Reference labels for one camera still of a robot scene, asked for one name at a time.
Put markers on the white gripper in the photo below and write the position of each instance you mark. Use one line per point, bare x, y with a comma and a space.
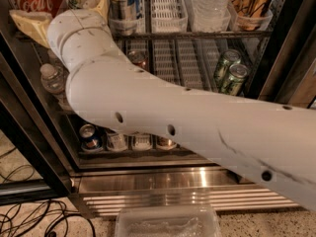
73, 23

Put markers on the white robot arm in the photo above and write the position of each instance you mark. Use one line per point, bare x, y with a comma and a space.
270, 144

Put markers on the blue silver can top shelf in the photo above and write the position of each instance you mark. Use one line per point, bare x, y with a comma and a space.
127, 10

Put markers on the front water bottle middle shelf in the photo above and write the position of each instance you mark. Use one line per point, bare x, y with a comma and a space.
53, 79

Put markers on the rear Coca-Cola can middle shelf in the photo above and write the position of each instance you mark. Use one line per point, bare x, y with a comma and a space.
138, 58

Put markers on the empty white tray top shelf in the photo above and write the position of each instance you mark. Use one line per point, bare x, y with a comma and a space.
168, 16

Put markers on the blue Pepsi can bottom shelf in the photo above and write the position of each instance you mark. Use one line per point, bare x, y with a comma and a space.
90, 138

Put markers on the top shelf clear water bottle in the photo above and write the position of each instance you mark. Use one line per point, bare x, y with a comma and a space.
210, 9

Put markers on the front bronze can bottom shelf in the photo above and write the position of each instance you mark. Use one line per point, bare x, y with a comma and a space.
165, 143

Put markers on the left open fridge door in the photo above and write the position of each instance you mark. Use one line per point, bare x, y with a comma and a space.
22, 123

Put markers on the rear green can middle shelf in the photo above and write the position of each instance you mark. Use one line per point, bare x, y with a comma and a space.
226, 59

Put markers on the green can shelf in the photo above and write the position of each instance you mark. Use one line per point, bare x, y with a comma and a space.
226, 59
234, 79

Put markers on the front green can middle shelf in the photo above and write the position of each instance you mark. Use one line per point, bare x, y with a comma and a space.
234, 79

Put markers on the gold patterned can top shelf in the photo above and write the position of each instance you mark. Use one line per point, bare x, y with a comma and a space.
251, 13

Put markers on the stainless steel fridge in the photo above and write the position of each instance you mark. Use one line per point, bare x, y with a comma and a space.
105, 182

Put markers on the right glass fridge door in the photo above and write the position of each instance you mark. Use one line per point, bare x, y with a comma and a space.
287, 72

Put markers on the brown drink bottle white cap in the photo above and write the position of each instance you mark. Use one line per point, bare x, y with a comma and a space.
116, 141

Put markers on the clear plastic bin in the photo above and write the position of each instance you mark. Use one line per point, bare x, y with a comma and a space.
168, 221

